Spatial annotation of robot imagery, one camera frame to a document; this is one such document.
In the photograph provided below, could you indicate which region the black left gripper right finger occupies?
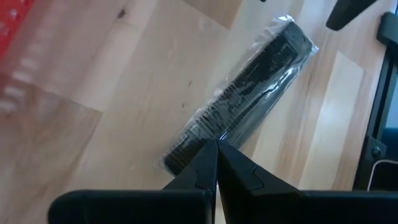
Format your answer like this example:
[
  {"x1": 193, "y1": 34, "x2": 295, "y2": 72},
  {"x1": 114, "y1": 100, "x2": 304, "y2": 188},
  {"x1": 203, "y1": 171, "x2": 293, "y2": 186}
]
[{"x1": 216, "y1": 139, "x2": 398, "y2": 224}]

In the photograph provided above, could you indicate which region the grey metal strip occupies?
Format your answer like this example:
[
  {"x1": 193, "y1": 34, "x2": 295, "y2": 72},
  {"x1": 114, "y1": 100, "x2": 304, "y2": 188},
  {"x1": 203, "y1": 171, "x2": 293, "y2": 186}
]
[{"x1": 160, "y1": 14, "x2": 320, "y2": 177}]

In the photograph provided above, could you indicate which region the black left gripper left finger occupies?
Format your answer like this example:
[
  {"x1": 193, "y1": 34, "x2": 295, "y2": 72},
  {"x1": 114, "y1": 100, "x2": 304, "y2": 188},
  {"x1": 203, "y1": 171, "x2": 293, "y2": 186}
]
[{"x1": 48, "y1": 139, "x2": 218, "y2": 224}]

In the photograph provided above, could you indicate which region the red plastic slotted basket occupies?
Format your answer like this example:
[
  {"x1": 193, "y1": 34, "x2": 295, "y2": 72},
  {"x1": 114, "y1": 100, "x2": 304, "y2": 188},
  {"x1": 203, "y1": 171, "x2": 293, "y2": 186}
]
[{"x1": 0, "y1": 0, "x2": 41, "y2": 114}]

